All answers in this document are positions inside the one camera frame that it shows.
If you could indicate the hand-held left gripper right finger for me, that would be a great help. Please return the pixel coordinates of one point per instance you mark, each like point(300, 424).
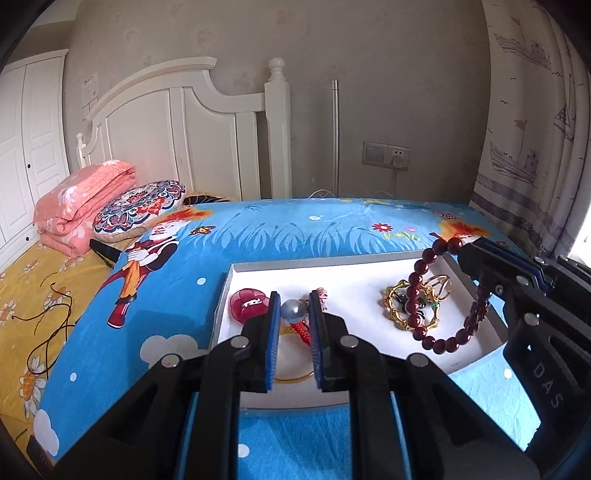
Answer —
point(316, 350)

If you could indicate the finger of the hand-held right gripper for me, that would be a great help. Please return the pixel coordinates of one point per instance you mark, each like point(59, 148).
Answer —
point(512, 253)
point(489, 267)

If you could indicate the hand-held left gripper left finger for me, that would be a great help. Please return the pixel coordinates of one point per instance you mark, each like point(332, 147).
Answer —
point(273, 350)

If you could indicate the thin gold bangle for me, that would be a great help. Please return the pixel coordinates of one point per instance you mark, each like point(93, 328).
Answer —
point(295, 379)

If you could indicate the white pearl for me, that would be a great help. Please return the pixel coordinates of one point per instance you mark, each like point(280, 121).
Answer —
point(292, 310)

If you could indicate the pink knotted charm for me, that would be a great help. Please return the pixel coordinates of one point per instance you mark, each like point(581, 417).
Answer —
point(323, 295)

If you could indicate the grey cardboard tray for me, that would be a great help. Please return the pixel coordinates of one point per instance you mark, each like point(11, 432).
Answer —
point(351, 286)

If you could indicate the red flower brooch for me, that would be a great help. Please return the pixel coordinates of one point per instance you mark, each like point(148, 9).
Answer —
point(242, 314)

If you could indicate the ship-print curtain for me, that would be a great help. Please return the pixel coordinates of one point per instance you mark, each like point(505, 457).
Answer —
point(521, 138)

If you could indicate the blue cartoon printed blanket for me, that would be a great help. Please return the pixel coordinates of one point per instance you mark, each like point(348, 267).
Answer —
point(184, 277)

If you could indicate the dark cloth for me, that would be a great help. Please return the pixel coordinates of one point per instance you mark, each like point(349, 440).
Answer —
point(203, 199)

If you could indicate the black gold-trimmed cloth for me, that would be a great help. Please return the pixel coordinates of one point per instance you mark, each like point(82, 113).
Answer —
point(104, 251)

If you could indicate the patterned round-print pillow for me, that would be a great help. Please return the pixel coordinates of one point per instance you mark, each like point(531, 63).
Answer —
point(138, 207)

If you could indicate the metal pole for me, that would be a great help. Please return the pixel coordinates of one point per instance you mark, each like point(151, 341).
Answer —
point(335, 138)

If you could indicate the white bed headboard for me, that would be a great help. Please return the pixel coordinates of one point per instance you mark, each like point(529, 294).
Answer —
point(207, 138)

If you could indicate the pink folded quilt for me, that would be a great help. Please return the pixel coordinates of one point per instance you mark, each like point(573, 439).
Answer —
point(78, 203)

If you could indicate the yellow floral bedsheet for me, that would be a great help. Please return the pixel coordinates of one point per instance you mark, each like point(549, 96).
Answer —
point(27, 295)

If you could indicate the white wardrobe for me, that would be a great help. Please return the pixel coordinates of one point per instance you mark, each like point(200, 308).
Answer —
point(32, 138)

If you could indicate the wall power socket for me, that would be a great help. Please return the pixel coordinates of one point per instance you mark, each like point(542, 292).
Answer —
point(400, 150)

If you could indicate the wall light switch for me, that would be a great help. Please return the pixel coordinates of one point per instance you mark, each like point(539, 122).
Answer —
point(375, 153)

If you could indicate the paper wall notice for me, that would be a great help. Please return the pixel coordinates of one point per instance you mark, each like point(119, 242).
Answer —
point(91, 94)

